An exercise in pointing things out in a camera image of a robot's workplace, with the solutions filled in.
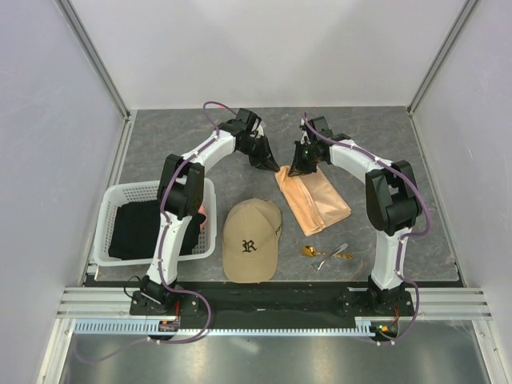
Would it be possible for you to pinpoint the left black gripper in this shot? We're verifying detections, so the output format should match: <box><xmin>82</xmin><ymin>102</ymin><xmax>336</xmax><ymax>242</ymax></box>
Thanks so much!
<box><xmin>238</xmin><ymin>135</ymin><xmax>280</xmax><ymax>174</ymax></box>

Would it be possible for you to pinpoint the peach satin napkin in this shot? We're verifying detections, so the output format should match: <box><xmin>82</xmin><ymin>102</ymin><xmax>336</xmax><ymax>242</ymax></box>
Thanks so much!
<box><xmin>275</xmin><ymin>166</ymin><xmax>352</xmax><ymax>237</ymax></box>

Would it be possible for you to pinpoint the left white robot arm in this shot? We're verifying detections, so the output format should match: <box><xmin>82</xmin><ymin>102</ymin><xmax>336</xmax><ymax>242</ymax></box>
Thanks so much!
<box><xmin>139</xmin><ymin>108</ymin><xmax>279</xmax><ymax>314</ymax></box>

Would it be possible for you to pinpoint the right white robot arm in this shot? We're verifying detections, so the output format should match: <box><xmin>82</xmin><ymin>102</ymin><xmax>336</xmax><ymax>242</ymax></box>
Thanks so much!
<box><xmin>289</xmin><ymin>117</ymin><xmax>425</xmax><ymax>315</ymax></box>

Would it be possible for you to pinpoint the tan baseball cap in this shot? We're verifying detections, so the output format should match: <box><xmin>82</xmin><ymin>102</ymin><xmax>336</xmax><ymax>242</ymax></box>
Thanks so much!
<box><xmin>222</xmin><ymin>198</ymin><xmax>282</xmax><ymax>283</ymax></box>

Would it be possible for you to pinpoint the gold spoon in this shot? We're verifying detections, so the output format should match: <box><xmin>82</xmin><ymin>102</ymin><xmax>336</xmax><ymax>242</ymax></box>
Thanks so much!
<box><xmin>301</xmin><ymin>246</ymin><xmax>354</xmax><ymax>260</ymax></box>

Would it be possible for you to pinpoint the pink item in basket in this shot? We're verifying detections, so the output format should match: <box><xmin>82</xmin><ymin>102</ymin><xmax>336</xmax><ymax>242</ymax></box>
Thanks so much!
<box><xmin>198</xmin><ymin>205</ymin><xmax>208</xmax><ymax>227</ymax></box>

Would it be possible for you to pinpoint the silver fork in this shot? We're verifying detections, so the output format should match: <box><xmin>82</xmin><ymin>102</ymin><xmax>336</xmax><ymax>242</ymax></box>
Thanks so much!
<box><xmin>306</xmin><ymin>243</ymin><xmax>349</xmax><ymax>274</ymax></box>

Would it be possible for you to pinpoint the black folded cloth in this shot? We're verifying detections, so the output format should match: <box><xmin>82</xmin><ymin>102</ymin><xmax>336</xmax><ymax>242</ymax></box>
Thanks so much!
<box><xmin>108</xmin><ymin>200</ymin><xmax>203</xmax><ymax>261</ymax></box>

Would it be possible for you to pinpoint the white plastic basket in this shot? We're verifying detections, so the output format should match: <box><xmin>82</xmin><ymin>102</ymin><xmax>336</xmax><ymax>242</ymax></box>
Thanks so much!
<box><xmin>93</xmin><ymin>178</ymin><xmax>217</xmax><ymax>266</ymax></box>

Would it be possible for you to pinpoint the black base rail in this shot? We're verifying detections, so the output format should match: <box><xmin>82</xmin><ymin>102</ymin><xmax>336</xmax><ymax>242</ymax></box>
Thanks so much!
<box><xmin>130</xmin><ymin>281</ymin><xmax>414</xmax><ymax>320</ymax></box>

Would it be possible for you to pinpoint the white cable duct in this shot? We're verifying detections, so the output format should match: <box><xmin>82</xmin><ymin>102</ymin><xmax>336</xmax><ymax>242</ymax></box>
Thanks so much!
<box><xmin>74</xmin><ymin>318</ymin><xmax>387</xmax><ymax>337</ymax></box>

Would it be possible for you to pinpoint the right aluminium frame post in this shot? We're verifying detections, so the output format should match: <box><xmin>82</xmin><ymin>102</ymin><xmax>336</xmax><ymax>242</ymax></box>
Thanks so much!
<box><xmin>406</xmin><ymin>0</ymin><xmax>481</xmax><ymax>115</ymax></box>

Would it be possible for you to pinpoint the aluminium frame post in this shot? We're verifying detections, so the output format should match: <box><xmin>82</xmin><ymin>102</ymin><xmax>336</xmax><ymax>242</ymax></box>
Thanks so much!
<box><xmin>406</xmin><ymin>0</ymin><xmax>481</xmax><ymax>115</ymax></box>
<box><xmin>54</xmin><ymin>0</ymin><xmax>133</xmax><ymax>119</ymax></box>

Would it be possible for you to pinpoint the left aluminium frame post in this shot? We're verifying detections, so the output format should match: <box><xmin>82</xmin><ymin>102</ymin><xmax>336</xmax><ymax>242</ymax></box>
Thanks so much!
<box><xmin>54</xmin><ymin>0</ymin><xmax>133</xmax><ymax>119</ymax></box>

